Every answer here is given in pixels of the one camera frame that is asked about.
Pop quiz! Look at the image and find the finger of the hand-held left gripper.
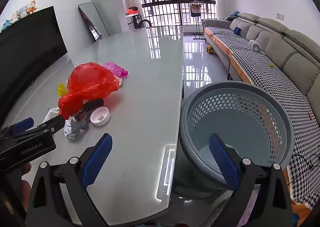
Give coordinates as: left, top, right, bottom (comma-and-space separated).
5, 117, 35, 136
15, 115, 66, 139

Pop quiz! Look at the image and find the grey perforated plastic basket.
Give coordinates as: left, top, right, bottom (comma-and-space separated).
179, 81, 295, 204

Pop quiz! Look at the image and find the pink plastic container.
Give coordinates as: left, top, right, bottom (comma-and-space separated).
102, 62, 129, 78

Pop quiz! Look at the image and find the red plastic bag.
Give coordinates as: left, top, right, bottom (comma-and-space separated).
58, 62, 122, 120

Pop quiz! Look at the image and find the white counter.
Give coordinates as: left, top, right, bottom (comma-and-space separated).
126, 14, 140, 29

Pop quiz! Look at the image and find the yellow plastic wrapper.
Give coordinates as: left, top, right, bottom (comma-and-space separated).
57, 83, 68, 97

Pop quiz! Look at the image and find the leaning floor mirror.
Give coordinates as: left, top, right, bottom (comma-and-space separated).
78, 2, 110, 43

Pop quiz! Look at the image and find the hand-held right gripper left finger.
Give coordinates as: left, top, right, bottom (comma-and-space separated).
25, 133, 113, 227

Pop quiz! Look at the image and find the garment on clothes stand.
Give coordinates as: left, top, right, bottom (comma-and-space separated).
191, 2, 203, 16

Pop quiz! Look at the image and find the person's left hand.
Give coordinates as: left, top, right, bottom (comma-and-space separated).
20, 162, 33, 209

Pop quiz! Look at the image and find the grey sofa with checkered cover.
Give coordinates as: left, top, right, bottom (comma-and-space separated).
202, 19, 320, 207

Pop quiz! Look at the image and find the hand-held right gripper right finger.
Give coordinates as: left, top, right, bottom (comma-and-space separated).
209, 133, 293, 227

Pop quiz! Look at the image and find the white round plastic lid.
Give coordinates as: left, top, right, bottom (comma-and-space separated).
90, 107, 110, 127

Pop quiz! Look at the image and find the black floor clothes stand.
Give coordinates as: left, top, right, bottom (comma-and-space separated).
189, 0, 208, 39

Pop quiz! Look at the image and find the black television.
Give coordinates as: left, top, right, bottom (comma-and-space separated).
0, 6, 68, 118

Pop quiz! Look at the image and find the dark spiky rubber toy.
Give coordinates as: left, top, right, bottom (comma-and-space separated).
71, 99, 104, 134

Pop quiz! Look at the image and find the pink patterned cloth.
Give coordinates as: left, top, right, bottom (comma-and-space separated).
246, 187, 262, 220

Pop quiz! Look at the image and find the black cable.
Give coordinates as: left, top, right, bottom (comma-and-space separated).
285, 153, 320, 190

